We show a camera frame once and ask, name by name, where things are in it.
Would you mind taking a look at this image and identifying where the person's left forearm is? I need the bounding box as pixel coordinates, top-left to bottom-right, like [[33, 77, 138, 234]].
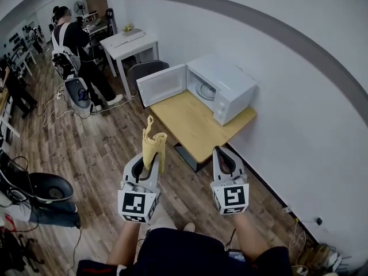
[[106, 221, 150, 267]]

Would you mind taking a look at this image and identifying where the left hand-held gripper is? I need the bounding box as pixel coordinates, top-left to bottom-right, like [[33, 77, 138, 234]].
[[117, 153, 161, 224]]

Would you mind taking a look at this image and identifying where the white floor cable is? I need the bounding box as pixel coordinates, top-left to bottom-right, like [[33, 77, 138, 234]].
[[42, 90, 139, 128]]

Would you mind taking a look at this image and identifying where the brown cardboard box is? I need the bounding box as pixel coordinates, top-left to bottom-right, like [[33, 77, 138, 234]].
[[298, 241, 337, 274]]

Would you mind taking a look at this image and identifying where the person's black shirt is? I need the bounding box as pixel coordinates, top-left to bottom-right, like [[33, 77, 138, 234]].
[[76, 228, 294, 276]]

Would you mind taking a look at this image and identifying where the white appliance door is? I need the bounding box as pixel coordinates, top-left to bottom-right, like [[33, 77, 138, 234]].
[[136, 63, 187, 109]]

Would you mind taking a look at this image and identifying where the white flat sheet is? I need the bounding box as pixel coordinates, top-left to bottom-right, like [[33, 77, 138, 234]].
[[110, 38, 129, 49]]

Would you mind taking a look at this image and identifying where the white microwave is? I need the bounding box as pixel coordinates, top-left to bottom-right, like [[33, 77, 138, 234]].
[[185, 55, 258, 126]]

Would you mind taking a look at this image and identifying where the flat white box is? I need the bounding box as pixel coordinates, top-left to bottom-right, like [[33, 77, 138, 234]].
[[122, 28, 144, 40]]

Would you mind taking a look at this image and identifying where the grey chair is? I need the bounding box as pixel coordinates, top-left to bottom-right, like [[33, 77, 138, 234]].
[[126, 59, 170, 96]]

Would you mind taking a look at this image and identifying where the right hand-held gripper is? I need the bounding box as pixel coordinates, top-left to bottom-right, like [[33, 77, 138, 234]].
[[210, 145, 250, 216]]

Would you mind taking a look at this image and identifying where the person's right forearm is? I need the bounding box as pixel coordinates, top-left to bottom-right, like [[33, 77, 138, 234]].
[[229, 211, 270, 263]]

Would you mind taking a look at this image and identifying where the black office chair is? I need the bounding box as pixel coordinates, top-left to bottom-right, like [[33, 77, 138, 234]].
[[0, 227, 45, 274]]

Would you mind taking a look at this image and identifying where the person's left leg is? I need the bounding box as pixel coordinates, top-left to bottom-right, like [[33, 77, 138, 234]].
[[148, 216, 178, 232]]

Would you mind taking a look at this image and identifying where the black screen device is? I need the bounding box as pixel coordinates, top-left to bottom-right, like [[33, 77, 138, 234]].
[[227, 248, 247, 263]]

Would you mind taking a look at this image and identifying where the black standing fan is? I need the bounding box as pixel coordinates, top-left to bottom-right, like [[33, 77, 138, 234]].
[[73, 0, 86, 16]]

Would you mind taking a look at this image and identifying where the white pod-shaped device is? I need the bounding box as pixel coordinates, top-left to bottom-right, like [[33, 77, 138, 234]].
[[63, 78, 93, 115]]

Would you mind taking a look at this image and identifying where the white desk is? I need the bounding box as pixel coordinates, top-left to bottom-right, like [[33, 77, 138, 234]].
[[99, 29, 159, 97]]

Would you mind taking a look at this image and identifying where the black pod-shaped device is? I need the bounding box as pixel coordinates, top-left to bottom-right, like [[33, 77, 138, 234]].
[[28, 172, 74, 204]]

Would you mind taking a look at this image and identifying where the white shelf rack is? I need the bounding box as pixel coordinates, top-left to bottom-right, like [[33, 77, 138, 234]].
[[0, 93, 21, 146]]

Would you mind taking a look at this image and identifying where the yellow cloth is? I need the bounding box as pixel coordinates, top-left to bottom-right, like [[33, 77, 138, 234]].
[[142, 115, 168, 174]]

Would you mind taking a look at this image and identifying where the black tripod stand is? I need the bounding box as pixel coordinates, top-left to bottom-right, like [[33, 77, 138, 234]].
[[105, 7, 116, 35]]

